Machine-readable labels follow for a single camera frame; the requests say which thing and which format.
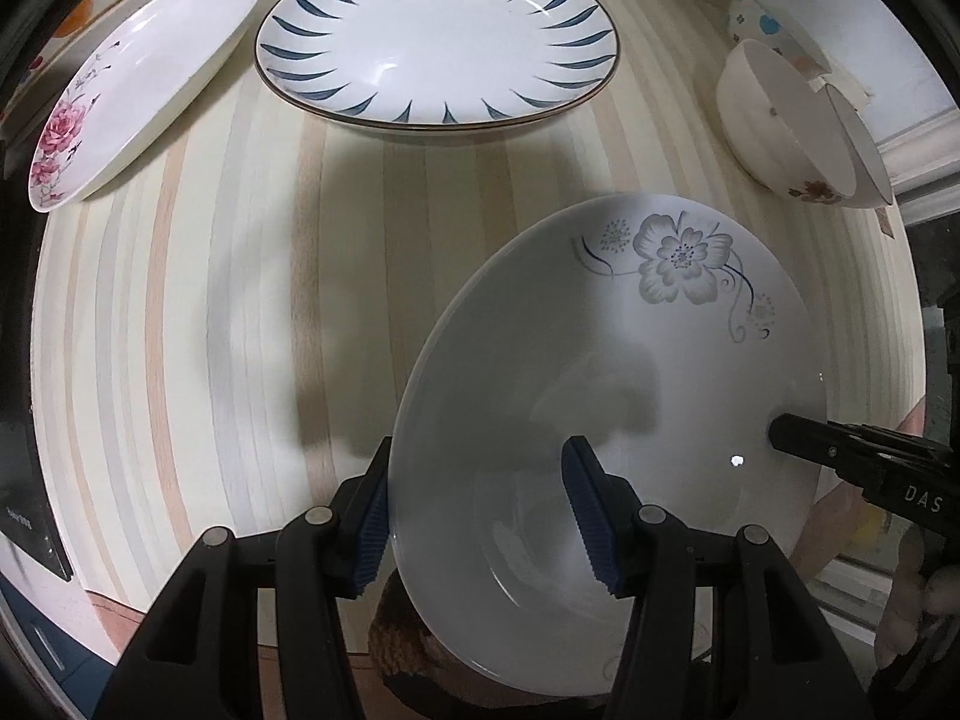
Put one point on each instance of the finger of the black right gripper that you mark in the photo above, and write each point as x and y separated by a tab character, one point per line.
855	449

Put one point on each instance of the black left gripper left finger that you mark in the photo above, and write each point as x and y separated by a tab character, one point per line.
196	653

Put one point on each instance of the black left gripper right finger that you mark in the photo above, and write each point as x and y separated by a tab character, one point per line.
721	625

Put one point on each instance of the white plate grey flower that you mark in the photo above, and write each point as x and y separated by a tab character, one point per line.
658	329

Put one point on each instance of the white bowl dark rim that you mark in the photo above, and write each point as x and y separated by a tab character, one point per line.
873	185

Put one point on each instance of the white bowl floral outside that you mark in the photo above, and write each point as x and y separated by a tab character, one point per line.
781	131

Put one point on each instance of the white plate pink roses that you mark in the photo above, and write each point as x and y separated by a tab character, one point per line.
133	86

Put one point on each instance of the black gas stove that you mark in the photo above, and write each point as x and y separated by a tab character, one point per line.
27	517

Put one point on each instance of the striped table mat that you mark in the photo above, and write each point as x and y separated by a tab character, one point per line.
227	330

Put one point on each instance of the white bowl colourful hearts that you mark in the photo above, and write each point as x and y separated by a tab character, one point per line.
762	21

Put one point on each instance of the white plate blue leaves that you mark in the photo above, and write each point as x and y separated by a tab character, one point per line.
436	65

